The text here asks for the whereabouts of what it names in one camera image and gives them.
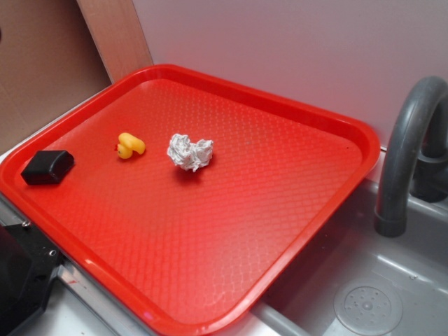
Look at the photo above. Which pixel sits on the small black box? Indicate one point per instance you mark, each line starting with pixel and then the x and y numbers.
pixel 48 167

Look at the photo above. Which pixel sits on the grey plastic faucet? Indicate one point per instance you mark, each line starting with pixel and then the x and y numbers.
pixel 416 158

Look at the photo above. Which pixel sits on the light wooden board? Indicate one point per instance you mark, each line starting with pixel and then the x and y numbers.
pixel 116 31

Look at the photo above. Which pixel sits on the grey plastic sink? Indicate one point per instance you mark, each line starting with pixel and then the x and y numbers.
pixel 349 280

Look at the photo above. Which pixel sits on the crumpled white paper ball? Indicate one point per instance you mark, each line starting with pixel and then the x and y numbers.
pixel 190 156

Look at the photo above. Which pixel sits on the red plastic tray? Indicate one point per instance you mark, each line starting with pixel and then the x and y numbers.
pixel 189 252

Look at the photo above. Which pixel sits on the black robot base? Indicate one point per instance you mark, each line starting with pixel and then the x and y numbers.
pixel 29 266

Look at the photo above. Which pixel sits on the brown cardboard panel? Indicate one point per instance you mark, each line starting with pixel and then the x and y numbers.
pixel 49 64

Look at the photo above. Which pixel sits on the yellow rubber duck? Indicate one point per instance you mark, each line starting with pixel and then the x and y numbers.
pixel 128 145

